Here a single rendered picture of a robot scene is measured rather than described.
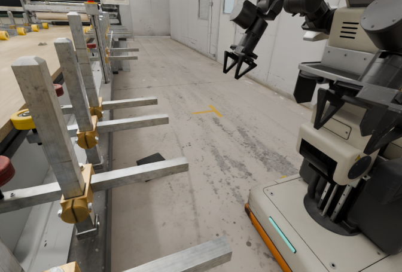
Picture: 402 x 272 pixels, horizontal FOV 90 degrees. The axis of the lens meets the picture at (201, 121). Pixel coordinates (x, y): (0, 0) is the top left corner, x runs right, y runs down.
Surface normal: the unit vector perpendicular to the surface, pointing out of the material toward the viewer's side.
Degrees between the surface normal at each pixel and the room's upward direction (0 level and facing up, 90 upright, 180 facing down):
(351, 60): 90
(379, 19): 61
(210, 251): 0
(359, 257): 0
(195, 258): 0
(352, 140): 98
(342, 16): 98
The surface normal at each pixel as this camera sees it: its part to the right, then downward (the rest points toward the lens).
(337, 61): -0.94, 0.14
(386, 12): -0.80, -0.31
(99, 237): 0.04, -0.88
